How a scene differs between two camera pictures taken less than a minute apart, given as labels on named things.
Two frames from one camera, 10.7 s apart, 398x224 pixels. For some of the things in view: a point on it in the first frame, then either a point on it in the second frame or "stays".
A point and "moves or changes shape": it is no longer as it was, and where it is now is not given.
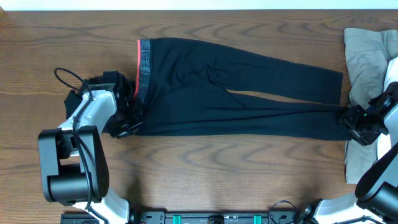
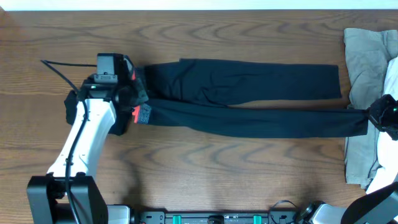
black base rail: [196, 217] stays
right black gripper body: [367, 128] → [385, 115]
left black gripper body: [129, 111] → [137, 92]
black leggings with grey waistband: [183, 87] moves or changes shape
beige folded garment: [369, 53] stays
